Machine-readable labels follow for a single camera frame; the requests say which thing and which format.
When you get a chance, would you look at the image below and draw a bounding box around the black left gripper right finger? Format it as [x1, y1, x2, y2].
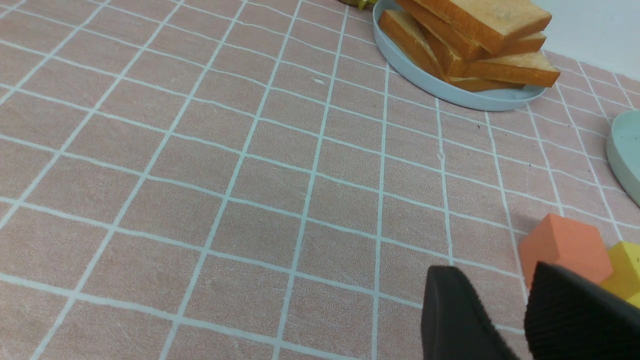
[524, 262, 640, 360]

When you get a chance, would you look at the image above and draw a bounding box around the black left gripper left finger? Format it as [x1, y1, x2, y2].
[421, 265, 518, 360]

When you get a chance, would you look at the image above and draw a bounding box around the toast slice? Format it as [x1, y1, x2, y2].
[396, 0, 547, 61]
[422, 28, 562, 88]
[378, 9, 525, 92]
[417, 0, 553, 54]

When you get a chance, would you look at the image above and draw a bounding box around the yellow foam block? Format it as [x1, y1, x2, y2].
[601, 241, 640, 308]

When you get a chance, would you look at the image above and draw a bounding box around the orange foam cube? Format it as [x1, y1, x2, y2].
[518, 213, 614, 290]

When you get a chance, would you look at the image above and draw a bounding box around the teal center plate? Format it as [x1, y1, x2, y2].
[606, 109, 640, 205]

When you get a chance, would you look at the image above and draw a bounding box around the light blue bread plate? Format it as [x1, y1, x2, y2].
[372, 0, 547, 112]

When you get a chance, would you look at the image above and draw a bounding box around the pink checkered tablecloth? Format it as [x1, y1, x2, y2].
[0, 0, 639, 360]

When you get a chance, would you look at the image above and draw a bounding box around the green foam cube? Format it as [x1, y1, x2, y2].
[339, 0, 378, 10]

